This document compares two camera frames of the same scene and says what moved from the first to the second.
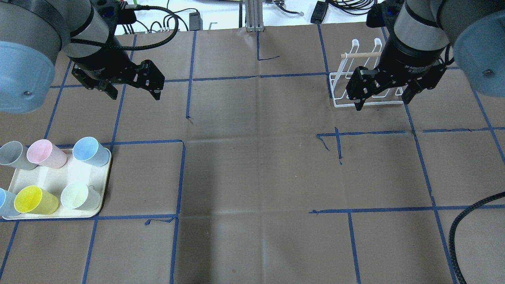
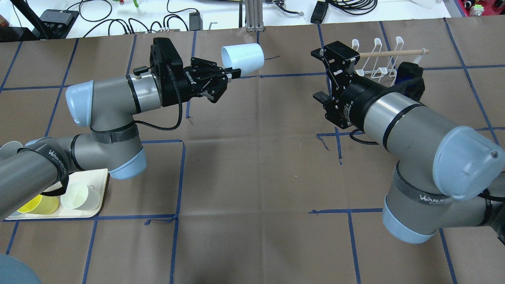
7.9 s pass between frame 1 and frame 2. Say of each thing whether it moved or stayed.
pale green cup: stayed
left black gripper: moved
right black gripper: moved
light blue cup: moved
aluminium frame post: stayed
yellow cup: stayed
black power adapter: stayed
